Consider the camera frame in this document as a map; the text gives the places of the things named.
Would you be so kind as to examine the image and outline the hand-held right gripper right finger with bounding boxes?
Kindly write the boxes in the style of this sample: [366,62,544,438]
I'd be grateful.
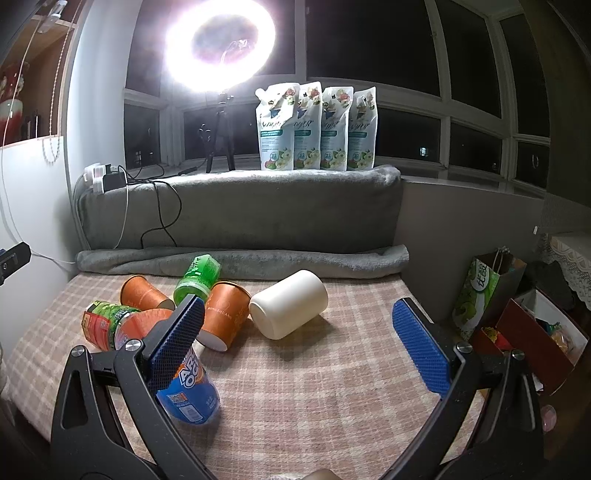
[392,298,546,480]

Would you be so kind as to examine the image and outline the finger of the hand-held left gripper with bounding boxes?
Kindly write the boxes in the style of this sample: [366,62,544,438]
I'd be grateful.
[0,242,32,288]

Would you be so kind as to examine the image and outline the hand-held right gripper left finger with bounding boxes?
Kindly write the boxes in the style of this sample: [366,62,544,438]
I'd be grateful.
[51,294,206,480]

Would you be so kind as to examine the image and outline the white cup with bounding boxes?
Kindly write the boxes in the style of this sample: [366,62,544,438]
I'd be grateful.
[248,270,329,341]

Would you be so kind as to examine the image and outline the blue printed cup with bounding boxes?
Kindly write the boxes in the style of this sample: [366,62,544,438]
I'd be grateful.
[154,340,221,424]

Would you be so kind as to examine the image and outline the red and green cup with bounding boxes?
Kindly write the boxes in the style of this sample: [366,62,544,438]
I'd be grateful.
[82,300,142,352]

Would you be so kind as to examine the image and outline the green plastic bottle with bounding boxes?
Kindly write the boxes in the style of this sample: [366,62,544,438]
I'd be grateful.
[173,254,223,306]

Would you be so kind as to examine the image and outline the green paper bag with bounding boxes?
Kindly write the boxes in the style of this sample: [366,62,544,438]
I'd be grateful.
[451,250,527,341]

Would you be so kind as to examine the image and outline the plaid blanket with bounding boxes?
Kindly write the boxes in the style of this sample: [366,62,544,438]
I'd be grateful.
[8,271,486,480]

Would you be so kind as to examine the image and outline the red cardboard box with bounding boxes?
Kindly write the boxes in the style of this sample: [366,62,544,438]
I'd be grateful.
[495,287,590,396]

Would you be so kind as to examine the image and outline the white power strip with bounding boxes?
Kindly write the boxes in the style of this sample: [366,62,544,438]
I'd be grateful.
[83,162,128,194]

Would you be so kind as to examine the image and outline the rolled grey blanket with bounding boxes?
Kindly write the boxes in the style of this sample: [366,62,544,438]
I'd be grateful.
[76,244,411,278]

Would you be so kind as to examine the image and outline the wooden shelf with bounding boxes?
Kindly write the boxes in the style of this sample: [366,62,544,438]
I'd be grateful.
[0,0,80,149]

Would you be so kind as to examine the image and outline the lace cloth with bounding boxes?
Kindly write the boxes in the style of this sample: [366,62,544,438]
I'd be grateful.
[537,232,591,306]

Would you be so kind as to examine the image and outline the black tripod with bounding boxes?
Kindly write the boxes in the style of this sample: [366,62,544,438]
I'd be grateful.
[198,92,237,175]

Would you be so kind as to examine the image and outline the white refill pouch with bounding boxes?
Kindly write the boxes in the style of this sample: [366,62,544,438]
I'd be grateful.
[346,88,379,171]
[295,82,323,171]
[255,82,300,172]
[320,85,354,171]

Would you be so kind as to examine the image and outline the white cable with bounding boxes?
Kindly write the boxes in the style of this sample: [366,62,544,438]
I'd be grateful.
[113,184,131,250]

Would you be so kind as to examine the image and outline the black cable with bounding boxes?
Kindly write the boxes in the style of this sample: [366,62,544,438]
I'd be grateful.
[140,179,184,250]

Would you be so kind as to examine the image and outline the ring light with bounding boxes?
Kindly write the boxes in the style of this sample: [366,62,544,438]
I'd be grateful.
[163,0,279,96]

